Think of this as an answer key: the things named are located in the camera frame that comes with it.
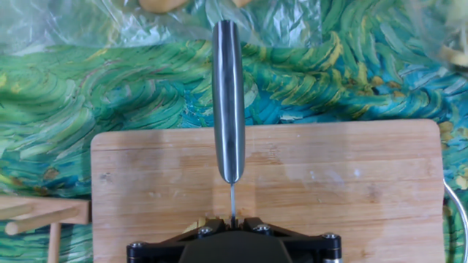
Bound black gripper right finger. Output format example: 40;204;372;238
234;217;343;263

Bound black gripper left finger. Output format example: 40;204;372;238
127;218;233;263

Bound steel kitchen knife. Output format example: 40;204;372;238
211;20;246;228

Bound peeled potato piece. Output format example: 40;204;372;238
181;216;208;234

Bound wooden cutting board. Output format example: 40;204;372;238
90;118;446;263

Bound wooden peg rack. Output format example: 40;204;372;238
0;195;92;263

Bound painted landscape tablecloth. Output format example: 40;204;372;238
0;0;468;263

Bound clear plastic bag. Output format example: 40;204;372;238
0;0;322;56

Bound bag of chopped potato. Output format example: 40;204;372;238
405;0;468;70

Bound white wire loop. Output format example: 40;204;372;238
443;178;468;253

